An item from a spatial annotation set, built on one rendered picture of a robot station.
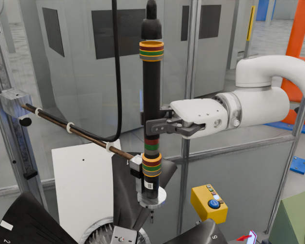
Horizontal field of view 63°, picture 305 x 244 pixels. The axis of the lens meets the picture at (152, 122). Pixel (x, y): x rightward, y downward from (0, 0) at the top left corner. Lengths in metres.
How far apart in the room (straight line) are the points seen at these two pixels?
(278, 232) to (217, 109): 0.80
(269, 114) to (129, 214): 0.48
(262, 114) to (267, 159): 1.38
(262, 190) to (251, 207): 0.18
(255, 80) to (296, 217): 0.72
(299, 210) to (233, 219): 1.06
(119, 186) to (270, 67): 0.55
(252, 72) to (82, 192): 0.72
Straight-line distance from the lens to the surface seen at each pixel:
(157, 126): 0.48
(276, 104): 0.61
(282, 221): 1.19
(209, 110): 0.52
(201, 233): 0.91
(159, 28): 0.45
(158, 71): 0.46
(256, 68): 0.57
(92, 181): 1.00
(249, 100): 0.57
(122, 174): 0.83
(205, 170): 1.69
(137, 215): 0.77
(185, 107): 0.53
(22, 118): 1.01
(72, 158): 1.01
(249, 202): 2.15
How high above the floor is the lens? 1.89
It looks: 27 degrees down
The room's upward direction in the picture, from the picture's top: straight up
